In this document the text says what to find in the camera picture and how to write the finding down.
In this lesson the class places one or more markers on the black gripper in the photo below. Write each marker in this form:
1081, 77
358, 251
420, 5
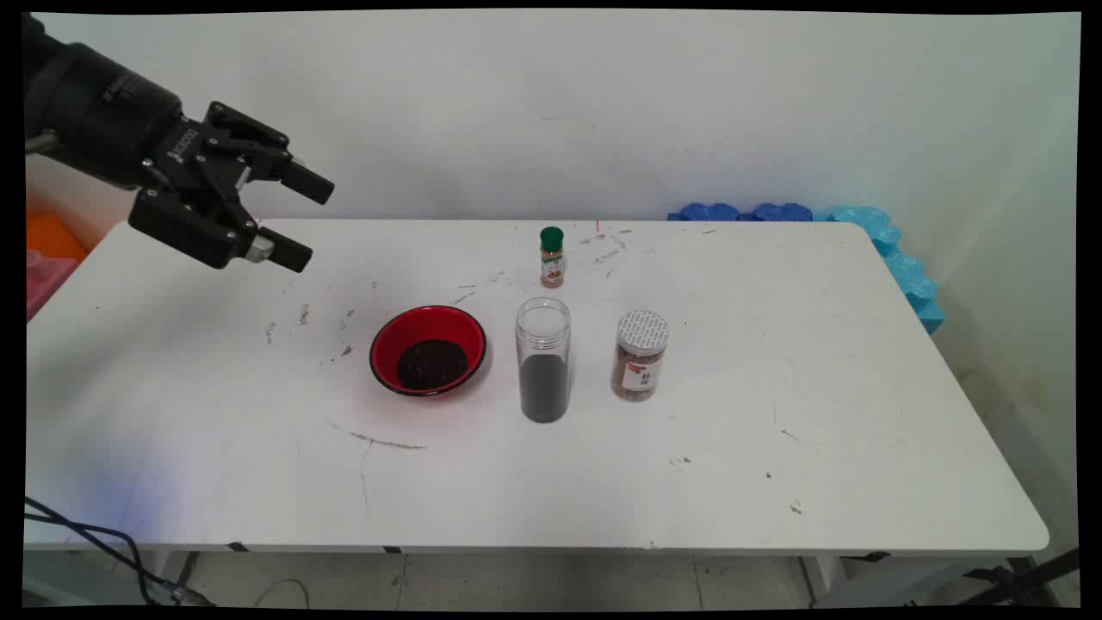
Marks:
103, 112

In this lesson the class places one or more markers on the clear plastic jar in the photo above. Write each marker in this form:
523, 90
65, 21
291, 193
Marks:
543, 331

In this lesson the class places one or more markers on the black seed pile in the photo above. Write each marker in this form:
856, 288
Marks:
430, 364
544, 392

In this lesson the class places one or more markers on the orange box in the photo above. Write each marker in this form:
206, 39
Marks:
52, 237

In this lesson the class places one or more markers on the pink plastic item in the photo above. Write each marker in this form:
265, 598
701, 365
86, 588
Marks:
43, 280

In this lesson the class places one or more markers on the red bowl black rim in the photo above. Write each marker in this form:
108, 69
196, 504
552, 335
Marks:
389, 344

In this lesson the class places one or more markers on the small spice bottle green cap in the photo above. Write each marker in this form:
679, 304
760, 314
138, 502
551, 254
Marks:
552, 258

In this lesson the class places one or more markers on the white table leg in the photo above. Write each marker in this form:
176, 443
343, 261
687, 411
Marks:
824, 575
176, 573

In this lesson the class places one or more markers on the cinnamon stick jar white lid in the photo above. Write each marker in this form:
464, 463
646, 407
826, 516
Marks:
639, 366

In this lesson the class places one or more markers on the dark blue foam piece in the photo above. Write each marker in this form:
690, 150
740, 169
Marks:
782, 212
706, 212

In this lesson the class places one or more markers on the light blue foam piece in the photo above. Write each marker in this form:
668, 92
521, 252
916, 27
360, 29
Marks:
904, 267

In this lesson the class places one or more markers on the black stand bar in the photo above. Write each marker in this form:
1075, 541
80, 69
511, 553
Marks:
1024, 575

